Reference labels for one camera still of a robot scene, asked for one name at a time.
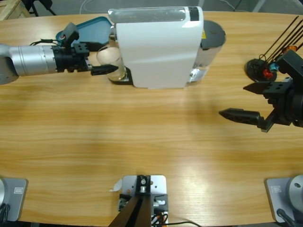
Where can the black capsule holder with rods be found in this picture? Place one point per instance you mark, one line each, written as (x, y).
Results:
(253, 68)

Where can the white coffee machine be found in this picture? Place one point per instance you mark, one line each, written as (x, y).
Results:
(156, 59)

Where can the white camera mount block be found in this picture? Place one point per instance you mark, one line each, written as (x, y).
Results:
(157, 186)

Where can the clear water tank dark lid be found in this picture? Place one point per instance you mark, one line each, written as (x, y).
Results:
(213, 35)

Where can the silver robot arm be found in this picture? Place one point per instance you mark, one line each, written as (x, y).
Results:
(28, 61)
(296, 189)

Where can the grey metal leg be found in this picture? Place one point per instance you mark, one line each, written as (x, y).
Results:
(259, 6)
(201, 2)

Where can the orange coffee capsule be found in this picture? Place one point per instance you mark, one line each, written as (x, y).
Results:
(290, 49)

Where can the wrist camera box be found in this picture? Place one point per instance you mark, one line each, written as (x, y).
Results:
(69, 34)
(290, 63)

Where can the teal plastic tray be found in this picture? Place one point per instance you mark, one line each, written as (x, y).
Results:
(94, 30)

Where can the wooden crate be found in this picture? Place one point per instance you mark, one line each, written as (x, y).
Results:
(9, 9)

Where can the white paper tag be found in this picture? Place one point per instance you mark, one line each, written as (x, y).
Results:
(117, 185)

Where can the red coffee capsule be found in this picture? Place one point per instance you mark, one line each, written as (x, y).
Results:
(267, 73)

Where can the clear glass cup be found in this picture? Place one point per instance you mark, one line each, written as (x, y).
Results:
(111, 59)

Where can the black stand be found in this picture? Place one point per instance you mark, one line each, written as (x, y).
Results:
(45, 3)

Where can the arm grey base plate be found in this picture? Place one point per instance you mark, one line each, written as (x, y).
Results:
(274, 201)
(16, 203)

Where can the black camera post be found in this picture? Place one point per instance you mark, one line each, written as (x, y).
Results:
(137, 212)

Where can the blue coffee capsule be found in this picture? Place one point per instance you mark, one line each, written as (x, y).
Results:
(273, 67)

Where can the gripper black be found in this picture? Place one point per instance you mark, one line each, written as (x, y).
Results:
(68, 62)
(291, 108)

